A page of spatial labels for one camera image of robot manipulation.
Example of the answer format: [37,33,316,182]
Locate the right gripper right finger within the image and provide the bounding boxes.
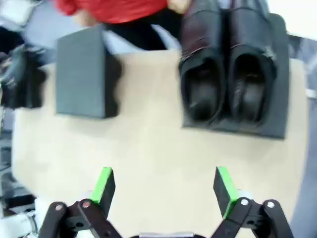
[210,165,296,238]

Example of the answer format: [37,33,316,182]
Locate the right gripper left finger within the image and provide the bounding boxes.
[38,167,117,238]

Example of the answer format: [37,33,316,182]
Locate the smooth black leather shoe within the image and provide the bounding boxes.
[227,0,275,123]

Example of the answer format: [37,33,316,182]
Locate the smooth dark brown leather shoe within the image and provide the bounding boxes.
[178,0,227,122]

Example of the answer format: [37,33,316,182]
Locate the person's black trousers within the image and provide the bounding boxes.
[106,22,167,51]

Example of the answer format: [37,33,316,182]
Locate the red-shirted person's torso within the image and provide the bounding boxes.
[53,0,185,25]

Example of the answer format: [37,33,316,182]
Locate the person's bare hand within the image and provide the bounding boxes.
[170,0,192,13]

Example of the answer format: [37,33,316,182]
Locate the white clutter beside table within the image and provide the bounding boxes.
[0,195,39,238]

